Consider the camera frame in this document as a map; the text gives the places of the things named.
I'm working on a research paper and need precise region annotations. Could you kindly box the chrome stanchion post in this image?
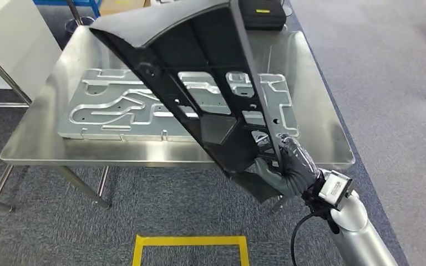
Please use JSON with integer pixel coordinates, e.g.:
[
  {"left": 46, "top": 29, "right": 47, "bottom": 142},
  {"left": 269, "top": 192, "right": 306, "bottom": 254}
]
[{"left": 64, "top": 0, "right": 96, "bottom": 37}]

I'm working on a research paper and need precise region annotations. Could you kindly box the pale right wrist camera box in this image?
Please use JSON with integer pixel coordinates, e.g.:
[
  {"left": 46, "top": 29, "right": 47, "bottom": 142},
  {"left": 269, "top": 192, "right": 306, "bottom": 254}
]
[{"left": 317, "top": 169, "right": 356, "bottom": 212}]

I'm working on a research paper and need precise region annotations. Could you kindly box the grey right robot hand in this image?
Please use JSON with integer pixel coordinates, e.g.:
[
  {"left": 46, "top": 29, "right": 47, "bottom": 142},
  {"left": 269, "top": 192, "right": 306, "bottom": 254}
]
[{"left": 253, "top": 134, "right": 326, "bottom": 197}]

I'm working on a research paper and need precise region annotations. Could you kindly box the stamped grey metal plate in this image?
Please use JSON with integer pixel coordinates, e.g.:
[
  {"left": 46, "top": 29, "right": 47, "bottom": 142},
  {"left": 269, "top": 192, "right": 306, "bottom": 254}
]
[{"left": 57, "top": 68, "right": 301, "bottom": 143}]

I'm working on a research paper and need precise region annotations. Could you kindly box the stainless steel workbench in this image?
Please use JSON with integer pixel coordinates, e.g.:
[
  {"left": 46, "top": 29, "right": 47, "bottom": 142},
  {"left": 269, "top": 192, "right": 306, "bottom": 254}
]
[{"left": 0, "top": 25, "right": 356, "bottom": 214}]

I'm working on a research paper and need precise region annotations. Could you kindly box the white cabinet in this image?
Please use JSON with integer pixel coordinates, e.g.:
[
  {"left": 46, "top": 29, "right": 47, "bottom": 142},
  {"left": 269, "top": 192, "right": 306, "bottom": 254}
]
[{"left": 0, "top": 0, "right": 63, "bottom": 102}]

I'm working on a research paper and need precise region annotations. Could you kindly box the black plastic plate frame part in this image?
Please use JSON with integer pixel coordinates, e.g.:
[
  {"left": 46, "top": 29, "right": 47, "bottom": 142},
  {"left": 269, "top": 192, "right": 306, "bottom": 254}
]
[{"left": 88, "top": 0, "right": 295, "bottom": 204}]

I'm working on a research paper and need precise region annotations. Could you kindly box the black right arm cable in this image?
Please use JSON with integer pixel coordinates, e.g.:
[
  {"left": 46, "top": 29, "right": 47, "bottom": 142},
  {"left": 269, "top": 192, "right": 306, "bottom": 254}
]
[{"left": 290, "top": 212, "right": 319, "bottom": 266}]

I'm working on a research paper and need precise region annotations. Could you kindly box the blue metal cart frame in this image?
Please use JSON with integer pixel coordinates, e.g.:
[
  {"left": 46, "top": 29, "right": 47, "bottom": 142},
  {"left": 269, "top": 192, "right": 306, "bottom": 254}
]
[{"left": 33, "top": 0, "right": 102, "bottom": 18}]

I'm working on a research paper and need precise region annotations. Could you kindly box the black box with yellow label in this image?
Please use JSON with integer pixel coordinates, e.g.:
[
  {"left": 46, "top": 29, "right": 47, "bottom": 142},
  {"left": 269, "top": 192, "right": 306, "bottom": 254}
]
[{"left": 237, "top": 0, "right": 287, "bottom": 32}]

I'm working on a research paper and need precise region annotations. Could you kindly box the brown cardboard box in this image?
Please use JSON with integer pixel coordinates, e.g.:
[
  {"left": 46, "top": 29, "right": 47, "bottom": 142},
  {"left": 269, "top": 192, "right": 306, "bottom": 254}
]
[{"left": 99, "top": 0, "right": 151, "bottom": 17}]

